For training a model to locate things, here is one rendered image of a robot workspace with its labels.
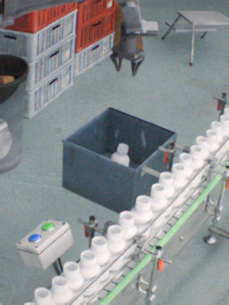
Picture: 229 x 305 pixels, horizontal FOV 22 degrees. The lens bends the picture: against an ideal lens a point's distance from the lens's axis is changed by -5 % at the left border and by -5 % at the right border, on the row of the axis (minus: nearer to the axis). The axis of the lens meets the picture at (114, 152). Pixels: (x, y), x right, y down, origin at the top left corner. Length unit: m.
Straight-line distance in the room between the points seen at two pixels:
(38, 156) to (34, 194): 0.39
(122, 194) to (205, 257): 1.10
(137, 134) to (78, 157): 0.31
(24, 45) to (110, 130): 1.60
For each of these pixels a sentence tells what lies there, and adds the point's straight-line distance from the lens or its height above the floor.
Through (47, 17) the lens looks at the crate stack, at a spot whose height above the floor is 0.73.
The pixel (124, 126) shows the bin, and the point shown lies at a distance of 2.41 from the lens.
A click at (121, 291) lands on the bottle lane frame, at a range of 1.60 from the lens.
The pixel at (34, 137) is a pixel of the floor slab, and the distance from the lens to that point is 3.95.
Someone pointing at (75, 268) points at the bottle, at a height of 1.14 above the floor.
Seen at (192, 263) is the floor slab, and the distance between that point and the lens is 3.10.
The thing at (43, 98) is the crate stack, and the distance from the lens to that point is 4.23.
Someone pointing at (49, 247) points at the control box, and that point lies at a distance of 1.53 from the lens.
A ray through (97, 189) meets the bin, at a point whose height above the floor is 0.80.
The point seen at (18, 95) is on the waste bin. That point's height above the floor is 0.52.
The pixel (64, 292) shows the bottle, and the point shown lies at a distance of 1.36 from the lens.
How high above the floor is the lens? 2.16
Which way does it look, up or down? 34 degrees down
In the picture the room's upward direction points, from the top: 4 degrees clockwise
